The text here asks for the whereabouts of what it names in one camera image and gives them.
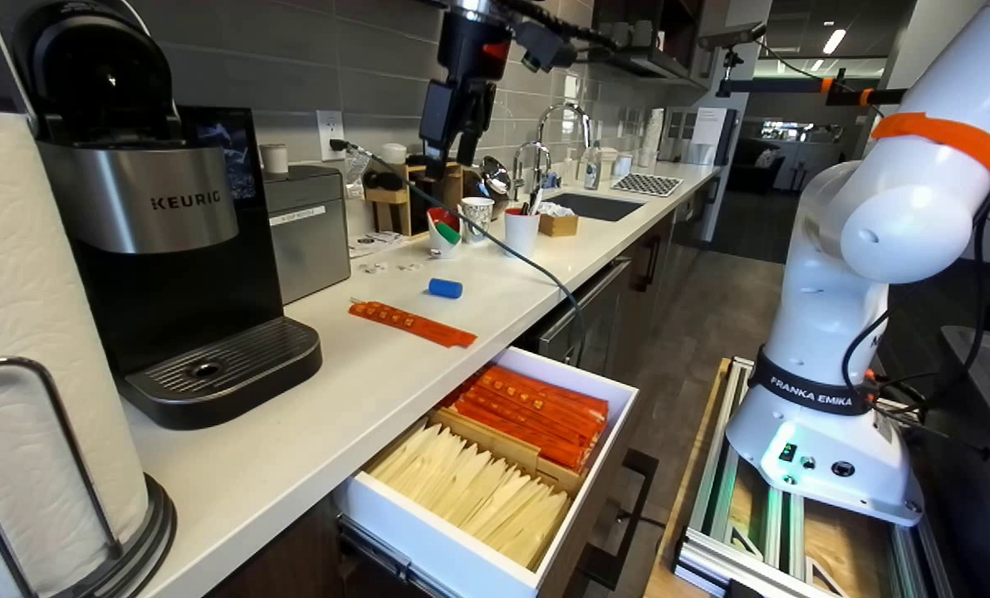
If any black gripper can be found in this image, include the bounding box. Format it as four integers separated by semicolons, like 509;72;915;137
418;5;520;168

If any long orange packet strip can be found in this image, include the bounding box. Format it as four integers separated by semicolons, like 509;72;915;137
347;300;482;351

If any white drawer dark wood front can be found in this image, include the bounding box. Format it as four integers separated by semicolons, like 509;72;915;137
333;342;660;598

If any white patterned mug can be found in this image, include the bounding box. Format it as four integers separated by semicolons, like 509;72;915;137
454;192;499;246

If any wooden organizer rack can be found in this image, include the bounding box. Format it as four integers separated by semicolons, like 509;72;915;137
363;157;482;238

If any small red green white mug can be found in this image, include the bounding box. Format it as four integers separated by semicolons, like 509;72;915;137
427;205;466;259

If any white mug red inside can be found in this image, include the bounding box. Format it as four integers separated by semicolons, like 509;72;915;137
501;205;543;256

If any chrome faucet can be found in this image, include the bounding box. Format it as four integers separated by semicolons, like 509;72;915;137
514;104;609;192

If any wooden packet box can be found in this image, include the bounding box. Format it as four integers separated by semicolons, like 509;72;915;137
535;205;583;238

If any dark kitchen sink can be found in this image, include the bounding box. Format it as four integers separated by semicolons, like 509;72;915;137
543;188;647;226

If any stainless steel box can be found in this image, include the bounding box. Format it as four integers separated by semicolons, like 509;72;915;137
260;161;357;309

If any small white bottle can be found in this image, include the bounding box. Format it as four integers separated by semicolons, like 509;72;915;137
260;143;295;178

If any grey drying mat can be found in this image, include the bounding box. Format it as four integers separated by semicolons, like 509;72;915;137
609;168;684;199

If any dark lower cabinet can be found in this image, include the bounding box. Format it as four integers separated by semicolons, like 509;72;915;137
206;204;737;598

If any orange packets stack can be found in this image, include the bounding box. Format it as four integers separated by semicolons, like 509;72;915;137
446;361;613;475

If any black Keurig coffee machine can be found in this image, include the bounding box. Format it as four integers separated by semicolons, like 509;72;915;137
24;0;327;433

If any wooden stirrers stack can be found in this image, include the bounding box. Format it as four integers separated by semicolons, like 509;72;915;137
366;422;574;571

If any white paper towel roll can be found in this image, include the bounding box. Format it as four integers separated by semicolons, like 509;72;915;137
0;110;155;598

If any white wall outlet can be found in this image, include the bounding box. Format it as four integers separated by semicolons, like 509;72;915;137
313;107;350;161

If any black power cable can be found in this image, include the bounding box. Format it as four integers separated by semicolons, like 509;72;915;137
327;137;590;316

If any black drawer handle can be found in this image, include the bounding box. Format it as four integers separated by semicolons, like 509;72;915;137
566;444;660;596

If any black wire towel holder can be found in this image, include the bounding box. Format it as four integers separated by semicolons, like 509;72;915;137
0;354;180;598

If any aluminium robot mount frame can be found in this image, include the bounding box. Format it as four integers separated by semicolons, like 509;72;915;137
640;351;953;598

